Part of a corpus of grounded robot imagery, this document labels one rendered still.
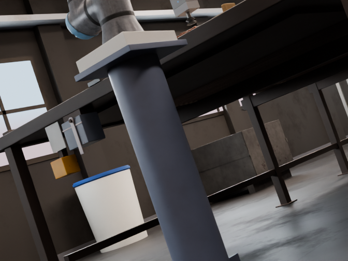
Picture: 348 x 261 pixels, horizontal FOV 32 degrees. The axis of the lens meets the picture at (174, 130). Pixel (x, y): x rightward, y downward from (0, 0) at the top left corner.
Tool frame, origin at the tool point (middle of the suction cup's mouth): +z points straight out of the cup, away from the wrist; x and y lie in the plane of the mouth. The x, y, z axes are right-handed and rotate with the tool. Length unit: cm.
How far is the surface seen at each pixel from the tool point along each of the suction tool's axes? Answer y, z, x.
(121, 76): -21, 20, 56
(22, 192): 105, 38, 42
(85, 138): 45, 28, 35
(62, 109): 55, 12, 35
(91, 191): 324, 44, -121
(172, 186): -24, 57, 54
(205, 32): -27.7, 12.6, 22.1
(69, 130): 53, 22, 37
